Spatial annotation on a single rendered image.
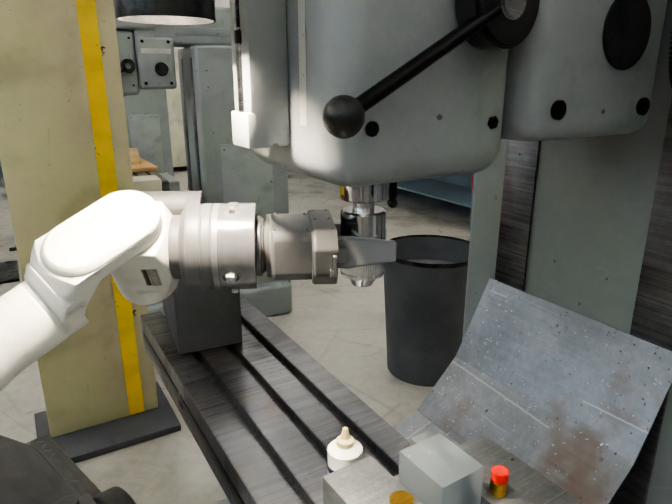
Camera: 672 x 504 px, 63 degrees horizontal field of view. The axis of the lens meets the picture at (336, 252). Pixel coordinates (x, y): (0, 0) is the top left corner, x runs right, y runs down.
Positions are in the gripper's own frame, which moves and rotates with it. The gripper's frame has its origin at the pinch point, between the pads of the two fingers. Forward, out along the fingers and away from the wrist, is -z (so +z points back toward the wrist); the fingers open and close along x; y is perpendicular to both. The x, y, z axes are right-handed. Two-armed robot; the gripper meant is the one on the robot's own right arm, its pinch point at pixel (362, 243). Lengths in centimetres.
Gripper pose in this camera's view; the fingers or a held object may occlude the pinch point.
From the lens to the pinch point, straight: 58.0
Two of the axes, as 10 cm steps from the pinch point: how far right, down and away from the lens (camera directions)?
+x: -1.0, -3.0, 9.5
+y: -0.1, 9.5, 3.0
